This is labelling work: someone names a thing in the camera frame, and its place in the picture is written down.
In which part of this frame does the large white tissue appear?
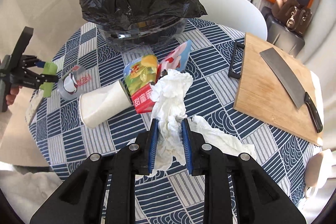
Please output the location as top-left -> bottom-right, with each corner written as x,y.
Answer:
149,69 -> 257,177

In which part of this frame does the clear plastic trash bin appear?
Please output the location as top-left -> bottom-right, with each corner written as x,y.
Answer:
96,16 -> 187,53

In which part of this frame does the left human hand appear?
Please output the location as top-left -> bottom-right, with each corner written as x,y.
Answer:
6,86 -> 22,106

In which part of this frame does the white paper cup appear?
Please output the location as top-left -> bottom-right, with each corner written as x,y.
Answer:
79,80 -> 132,128

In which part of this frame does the blue patterned tablecloth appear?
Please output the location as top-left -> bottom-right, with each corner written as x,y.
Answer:
29,19 -> 319,223

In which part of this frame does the yellow blue snack bag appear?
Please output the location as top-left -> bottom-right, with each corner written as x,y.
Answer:
123,55 -> 158,114

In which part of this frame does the wooden cutting board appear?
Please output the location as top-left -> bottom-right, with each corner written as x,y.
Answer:
234,32 -> 324,146

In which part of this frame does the pink cartoon snack wrapper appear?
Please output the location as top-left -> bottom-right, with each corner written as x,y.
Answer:
157,40 -> 191,80

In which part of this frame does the dark grey suitcase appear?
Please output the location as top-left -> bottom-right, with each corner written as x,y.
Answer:
261,6 -> 305,57

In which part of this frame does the brown leather handbag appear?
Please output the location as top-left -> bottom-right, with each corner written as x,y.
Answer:
271,0 -> 312,36

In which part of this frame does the white chair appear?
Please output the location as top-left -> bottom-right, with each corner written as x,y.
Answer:
199,0 -> 268,40

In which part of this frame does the cleaver with black handle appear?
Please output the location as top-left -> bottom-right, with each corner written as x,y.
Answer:
260,48 -> 323,134

